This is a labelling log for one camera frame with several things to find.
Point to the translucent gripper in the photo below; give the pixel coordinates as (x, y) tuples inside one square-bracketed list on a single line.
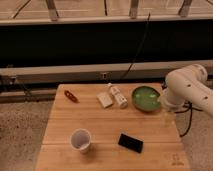
[(167, 117)]

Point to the black rectangular eraser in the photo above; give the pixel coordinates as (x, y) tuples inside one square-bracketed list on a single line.
[(130, 143)]

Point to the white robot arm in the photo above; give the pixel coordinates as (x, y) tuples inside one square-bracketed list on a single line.
[(186, 84)]

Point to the green round bowl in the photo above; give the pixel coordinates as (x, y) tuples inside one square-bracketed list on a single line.
[(146, 98)]

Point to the white plastic bottle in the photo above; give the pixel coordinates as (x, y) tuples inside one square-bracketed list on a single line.
[(118, 96)]

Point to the beige rectangular block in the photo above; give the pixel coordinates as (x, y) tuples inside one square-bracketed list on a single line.
[(105, 99)]

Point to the red-brown small tool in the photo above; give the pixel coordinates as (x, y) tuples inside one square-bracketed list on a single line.
[(70, 96)]

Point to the grey metal rail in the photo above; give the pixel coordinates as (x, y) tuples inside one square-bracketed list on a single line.
[(94, 72)]

